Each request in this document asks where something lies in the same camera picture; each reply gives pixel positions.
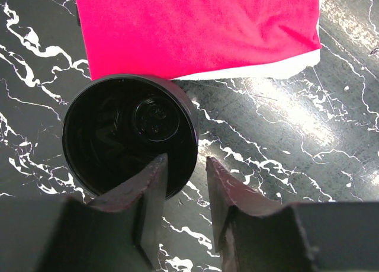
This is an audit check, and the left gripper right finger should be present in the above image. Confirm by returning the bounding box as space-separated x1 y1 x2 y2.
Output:
206 156 282 271

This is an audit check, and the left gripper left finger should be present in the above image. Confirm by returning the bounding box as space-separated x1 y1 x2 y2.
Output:
88 153 168 271

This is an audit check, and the black coffee cup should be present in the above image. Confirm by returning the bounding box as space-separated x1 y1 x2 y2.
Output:
62 74 198 198

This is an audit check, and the stack of napkins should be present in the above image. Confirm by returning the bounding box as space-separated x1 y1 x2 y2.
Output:
175 49 320 81

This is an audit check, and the red folded cloth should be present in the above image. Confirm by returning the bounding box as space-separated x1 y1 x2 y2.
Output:
76 0 322 79

